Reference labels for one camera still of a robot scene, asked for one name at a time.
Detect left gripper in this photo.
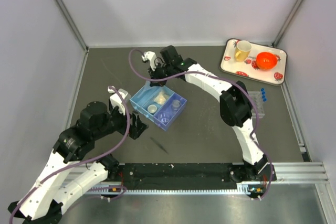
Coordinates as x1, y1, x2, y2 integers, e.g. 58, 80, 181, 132
93, 102, 149, 139

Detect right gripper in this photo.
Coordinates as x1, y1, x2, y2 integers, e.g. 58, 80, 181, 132
148, 62, 173, 88

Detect small white plastic cup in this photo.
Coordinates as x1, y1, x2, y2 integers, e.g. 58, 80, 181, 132
147, 104, 157, 114

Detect thin dark metal tweezers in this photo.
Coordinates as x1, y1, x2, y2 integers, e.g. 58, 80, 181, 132
150, 137, 168, 154

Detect clear glass beaker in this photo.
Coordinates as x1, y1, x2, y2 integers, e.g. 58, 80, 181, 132
158, 112, 172, 126

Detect bag of cotton balls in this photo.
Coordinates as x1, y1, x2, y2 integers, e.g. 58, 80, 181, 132
154, 90, 170, 105

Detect blue three-drawer organizer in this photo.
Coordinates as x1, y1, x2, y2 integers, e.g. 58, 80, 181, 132
130, 81, 187, 131

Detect clear test tube rack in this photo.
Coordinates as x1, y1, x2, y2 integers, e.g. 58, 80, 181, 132
248, 91, 266, 119

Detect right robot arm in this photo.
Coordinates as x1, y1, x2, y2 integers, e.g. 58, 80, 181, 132
142, 46, 268, 180

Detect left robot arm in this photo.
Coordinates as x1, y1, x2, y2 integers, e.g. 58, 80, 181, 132
8, 102, 148, 223

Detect yellow mug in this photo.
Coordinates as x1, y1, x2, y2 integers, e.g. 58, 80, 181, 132
234, 40, 252, 62

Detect strawberry pattern tray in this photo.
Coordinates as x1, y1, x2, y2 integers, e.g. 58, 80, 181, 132
220, 38, 287, 85

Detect orange bowl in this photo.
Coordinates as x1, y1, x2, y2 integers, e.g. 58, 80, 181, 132
256, 52, 278, 70

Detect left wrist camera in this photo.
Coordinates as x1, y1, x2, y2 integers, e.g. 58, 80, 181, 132
107, 86, 131, 115

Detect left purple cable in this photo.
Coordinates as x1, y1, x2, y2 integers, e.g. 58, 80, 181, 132
9, 86, 131, 223

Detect purple cable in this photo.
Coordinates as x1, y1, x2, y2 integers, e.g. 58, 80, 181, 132
129, 48, 275, 200
9, 86, 131, 223

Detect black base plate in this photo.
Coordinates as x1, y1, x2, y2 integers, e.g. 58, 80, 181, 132
115, 163, 276, 190

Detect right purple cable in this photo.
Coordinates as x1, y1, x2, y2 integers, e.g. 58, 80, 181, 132
129, 48, 275, 200

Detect white cable duct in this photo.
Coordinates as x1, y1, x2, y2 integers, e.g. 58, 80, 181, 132
87, 184, 263, 195

